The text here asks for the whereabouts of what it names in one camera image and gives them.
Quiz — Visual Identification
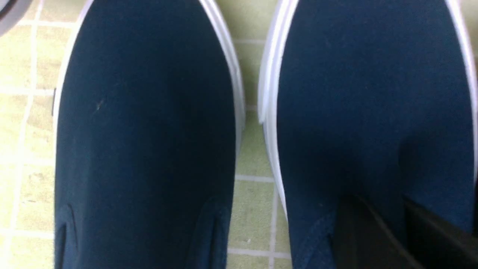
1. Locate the navy slip-on shoe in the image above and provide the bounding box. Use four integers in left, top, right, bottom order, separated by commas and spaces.
257, 0, 477, 269
53, 0, 245, 269

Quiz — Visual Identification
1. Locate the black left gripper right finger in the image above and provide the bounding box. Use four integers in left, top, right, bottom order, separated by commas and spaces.
405, 199, 478, 269

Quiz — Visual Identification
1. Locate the black lace-up canvas sneaker left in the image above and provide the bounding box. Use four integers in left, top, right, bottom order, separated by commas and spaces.
0, 0, 33, 36

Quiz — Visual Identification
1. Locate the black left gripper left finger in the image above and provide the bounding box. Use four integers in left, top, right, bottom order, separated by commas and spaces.
334, 196, 423, 269

